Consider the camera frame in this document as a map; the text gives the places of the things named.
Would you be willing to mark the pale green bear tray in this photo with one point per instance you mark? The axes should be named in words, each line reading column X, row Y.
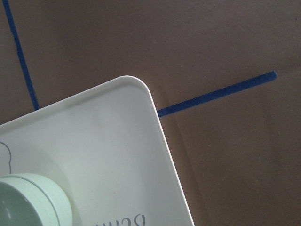
column 105, row 147

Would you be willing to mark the green bowl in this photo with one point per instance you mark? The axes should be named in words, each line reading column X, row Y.
column 28, row 199

